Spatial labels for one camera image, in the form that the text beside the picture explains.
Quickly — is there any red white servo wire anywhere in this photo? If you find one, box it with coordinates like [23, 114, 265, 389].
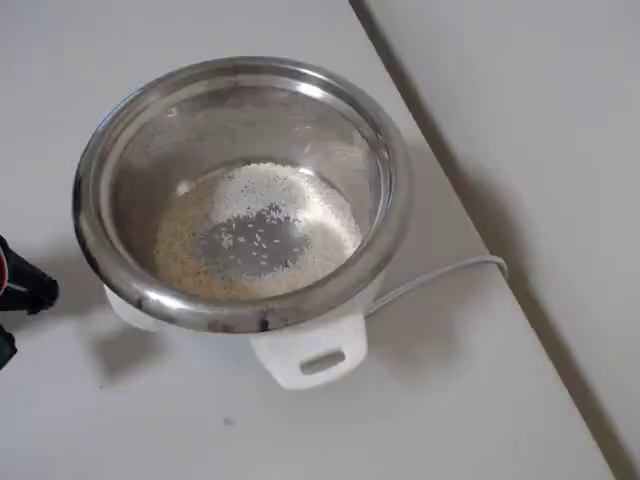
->
[0, 247, 29, 296]

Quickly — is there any white uncooked rice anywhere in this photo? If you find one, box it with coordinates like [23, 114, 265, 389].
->
[152, 160, 364, 301]

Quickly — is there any stainless steel inner pot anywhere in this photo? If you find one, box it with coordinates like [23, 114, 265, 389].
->
[70, 55, 414, 335]

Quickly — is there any white rice cooker body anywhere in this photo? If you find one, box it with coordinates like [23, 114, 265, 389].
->
[102, 282, 386, 392]

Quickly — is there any white power cord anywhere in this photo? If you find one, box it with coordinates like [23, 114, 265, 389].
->
[364, 254, 510, 317]

